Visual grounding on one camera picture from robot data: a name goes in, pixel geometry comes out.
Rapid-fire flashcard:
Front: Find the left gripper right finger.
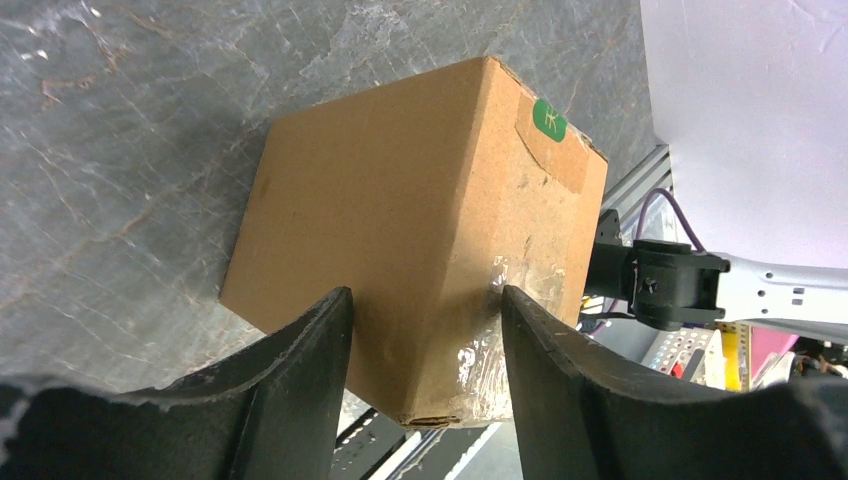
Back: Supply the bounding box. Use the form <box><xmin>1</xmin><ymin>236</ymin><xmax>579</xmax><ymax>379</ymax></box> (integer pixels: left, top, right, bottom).
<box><xmin>502</xmin><ymin>286</ymin><xmax>847</xmax><ymax>479</ymax></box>

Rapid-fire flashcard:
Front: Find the white perforated storage basket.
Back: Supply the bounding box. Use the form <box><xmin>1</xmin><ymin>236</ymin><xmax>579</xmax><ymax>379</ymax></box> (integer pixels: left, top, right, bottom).
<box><xmin>641</xmin><ymin>328</ymin><xmax>726</xmax><ymax>390</ymax></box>

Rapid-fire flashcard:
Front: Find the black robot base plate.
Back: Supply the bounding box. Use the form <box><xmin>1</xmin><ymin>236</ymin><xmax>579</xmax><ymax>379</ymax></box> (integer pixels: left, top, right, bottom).
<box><xmin>329</xmin><ymin>408</ymin><xmax>436</xmax><ymax>479</ymax></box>

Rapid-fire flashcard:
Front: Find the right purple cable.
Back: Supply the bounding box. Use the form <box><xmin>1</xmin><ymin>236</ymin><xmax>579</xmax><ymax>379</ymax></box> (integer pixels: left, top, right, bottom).
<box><xmin>589</xmin><ymin>188</ymin><xmax>707</xmax><ymax>336</ymax></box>

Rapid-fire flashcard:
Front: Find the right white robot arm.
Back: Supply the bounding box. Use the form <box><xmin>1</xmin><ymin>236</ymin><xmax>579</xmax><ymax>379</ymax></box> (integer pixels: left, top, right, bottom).
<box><xmin>585</xmin><ymin>210</ymin><xmax>847</xmax><ymax>343</ymax></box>

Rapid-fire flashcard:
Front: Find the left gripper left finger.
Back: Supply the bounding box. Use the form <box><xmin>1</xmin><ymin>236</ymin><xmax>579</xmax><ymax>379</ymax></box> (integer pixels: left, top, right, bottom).
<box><xmin>1</xmin><ymin>287</ymin><xmax>354</xmax><ymax>479</ymax></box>

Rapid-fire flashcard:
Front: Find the brown cardboard express box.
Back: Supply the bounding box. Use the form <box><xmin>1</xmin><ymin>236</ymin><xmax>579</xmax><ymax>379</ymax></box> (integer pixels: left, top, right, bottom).
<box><xmin>220</xmin><ymin>57</ymin><xmax>608</xmax><ymax>428</ymax></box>

